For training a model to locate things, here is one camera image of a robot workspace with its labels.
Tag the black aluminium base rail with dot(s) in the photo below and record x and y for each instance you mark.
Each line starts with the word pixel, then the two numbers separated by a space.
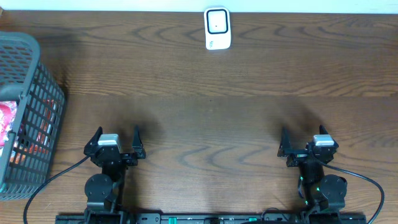
pixel 156 218

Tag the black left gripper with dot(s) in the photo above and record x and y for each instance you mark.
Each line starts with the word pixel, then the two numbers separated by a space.
pixel 125 156

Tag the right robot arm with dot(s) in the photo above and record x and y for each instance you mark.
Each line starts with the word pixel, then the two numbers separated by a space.
pixel 324 195

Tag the purple red tissue pack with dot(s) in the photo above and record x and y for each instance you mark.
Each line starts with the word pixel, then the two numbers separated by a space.
pixel 8 114

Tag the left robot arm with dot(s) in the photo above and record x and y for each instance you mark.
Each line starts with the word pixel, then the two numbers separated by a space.
pixel 104 191

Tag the white barcode scanner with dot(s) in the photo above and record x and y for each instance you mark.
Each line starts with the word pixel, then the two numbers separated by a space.
pixel 217 28

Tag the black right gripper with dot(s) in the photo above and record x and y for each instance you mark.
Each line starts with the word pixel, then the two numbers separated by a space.
pixel 297 156

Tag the grey plastic mesh basket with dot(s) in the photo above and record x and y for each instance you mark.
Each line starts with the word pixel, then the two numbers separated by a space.
pixel 28 144

